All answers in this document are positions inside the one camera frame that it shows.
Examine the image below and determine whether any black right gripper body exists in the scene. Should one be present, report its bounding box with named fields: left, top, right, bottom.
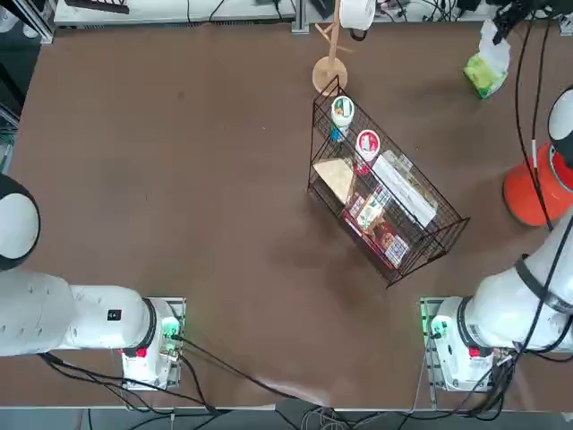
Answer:
left=500, top=0, right=545, bottom=22

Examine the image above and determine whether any white paper tissue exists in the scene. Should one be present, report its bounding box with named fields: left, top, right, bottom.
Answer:
left=476, top=18, right=511, bottom=77

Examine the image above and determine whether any green tissue pack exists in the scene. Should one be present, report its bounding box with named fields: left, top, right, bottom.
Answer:
left=463, top=53, right=510, bottom=100

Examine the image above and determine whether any orange round bin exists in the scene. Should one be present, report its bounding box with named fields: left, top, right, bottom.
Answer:
left=501, top=142, right=573, bottom=228

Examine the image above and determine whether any white mug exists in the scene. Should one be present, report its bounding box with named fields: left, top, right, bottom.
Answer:
left=338, top=0, right=376, bottom=42

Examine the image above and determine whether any white cup red lid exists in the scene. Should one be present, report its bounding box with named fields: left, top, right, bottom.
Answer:
left=352, top=128, right=383, bottom=176

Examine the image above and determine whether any wooden mug tree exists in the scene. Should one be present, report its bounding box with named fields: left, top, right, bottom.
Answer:
left=312, top=0, right=357, bottom=98

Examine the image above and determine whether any white cup green lid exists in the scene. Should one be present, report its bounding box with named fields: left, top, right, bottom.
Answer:
left=329, top=95, right=356, bottom=143

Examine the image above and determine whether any long white box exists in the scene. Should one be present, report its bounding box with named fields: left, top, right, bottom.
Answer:
left=371, top=150, right=440, bottom=228

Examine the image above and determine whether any white printed snack box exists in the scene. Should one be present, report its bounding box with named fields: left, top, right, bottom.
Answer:
left=356, top=188, right=389, bottom=230

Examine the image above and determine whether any dark red snack box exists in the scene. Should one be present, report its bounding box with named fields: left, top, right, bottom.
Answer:
left=366, top=218, right=411, bottom=271

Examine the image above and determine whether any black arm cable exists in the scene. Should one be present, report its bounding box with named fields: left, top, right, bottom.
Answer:
left=513, top=11, right=565, bottom=232

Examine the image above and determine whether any aluminium frame profile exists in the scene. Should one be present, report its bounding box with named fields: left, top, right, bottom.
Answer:
left=8, top=0, right=56, bottom=45
left=293, top=0, right=310, bottom=33

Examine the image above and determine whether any black wire shelf rack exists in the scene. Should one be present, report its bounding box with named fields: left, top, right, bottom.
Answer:
left=306, top=74, right=471, bottom=290

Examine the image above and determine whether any black base cable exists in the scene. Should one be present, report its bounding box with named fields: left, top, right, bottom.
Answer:
left=176, top=335, right=323, bottom=402

